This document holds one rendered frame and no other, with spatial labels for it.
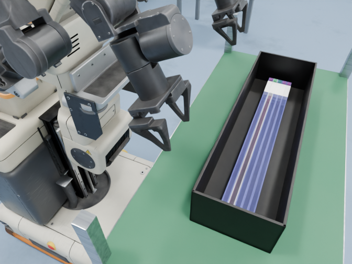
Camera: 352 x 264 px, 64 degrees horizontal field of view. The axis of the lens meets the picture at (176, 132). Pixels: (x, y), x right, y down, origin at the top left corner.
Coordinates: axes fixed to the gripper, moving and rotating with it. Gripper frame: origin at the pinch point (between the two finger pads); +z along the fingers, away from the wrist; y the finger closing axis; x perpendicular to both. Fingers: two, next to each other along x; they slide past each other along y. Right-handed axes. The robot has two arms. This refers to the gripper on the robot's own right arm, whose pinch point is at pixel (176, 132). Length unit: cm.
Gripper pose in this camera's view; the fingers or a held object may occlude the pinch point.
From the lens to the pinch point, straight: 54.1
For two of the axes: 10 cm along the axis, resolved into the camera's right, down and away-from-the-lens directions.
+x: -8.2, 0.6, 5.8
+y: 4.1, -6.4, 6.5
